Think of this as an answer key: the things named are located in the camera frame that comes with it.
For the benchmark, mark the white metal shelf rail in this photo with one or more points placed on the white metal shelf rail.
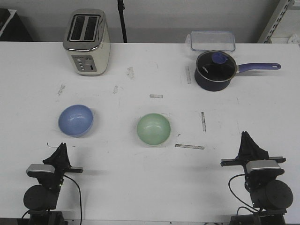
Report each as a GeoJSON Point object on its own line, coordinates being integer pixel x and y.
{"type": "Point", "coordinates": [283, 25]}

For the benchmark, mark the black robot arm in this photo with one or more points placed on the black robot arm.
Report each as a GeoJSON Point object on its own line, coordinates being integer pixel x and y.
{"type": "Point", "coordinates": [179, 182]}
{"type": "Point", "coordinates": [41, 199]}

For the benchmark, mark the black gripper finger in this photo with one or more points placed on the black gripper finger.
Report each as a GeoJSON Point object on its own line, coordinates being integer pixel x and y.
{"type": "Point", "coordinates": [243, 150]}
{"type": "Point", "coordinates": [253, 150]}
{"type": "Point", "coordinates": [65, 154]}
{"type": "Point", "coordinates": [54, 159]}

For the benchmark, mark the black tripod pole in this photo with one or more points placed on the black tripod pole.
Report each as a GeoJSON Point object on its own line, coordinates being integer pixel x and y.
{"type": "Point", "coordinates": [121, 8]}

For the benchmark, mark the clear plastic food container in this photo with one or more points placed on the clear plastic food container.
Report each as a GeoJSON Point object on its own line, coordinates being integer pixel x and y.
{"type": "Point", "coordinates": [199, 40]}

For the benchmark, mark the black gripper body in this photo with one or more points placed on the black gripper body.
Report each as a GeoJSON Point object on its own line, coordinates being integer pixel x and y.
{"type": "Point", "coordinates": [55, 181]}
{"type": "Point", "coordinates": [256, 178]}

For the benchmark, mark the blue bowl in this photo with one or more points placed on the blue bowl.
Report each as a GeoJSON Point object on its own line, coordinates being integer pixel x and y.
{"type": "Point", "coordinates": [76, 120]}

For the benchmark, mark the cream two-slot toaster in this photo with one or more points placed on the cream two-slot toaster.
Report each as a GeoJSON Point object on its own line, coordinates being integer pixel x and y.
{"type": "Point", "coordinates": [86, 41]}

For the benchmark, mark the dark blue saucepan with lid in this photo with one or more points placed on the dark blue saucepan with lid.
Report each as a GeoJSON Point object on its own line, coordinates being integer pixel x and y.
{"type": "Point", "coordinates": [215, 69]}

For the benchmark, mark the green bowl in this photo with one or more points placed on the green bowl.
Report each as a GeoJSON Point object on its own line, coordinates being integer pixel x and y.
{"type": "Point", "coordinates": [153, 129]}

